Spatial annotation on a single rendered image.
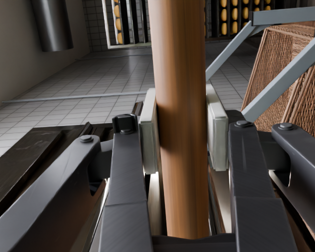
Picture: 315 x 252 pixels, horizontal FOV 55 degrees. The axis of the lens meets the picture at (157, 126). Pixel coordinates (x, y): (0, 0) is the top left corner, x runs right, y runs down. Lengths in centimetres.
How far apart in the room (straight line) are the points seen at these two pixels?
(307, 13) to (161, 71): 94
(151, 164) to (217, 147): 3
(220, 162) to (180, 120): 3
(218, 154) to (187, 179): 4
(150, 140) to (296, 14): 95
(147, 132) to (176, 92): 3
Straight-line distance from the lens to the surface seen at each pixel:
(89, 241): 78
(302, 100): 115
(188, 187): 19
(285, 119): 123
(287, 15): 106
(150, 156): 16
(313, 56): 59
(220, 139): 15
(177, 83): 17
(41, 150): 167
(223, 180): 122
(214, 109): 16
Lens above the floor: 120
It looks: 4 degrees up
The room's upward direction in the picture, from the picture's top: 93 degrees counter-clockwise
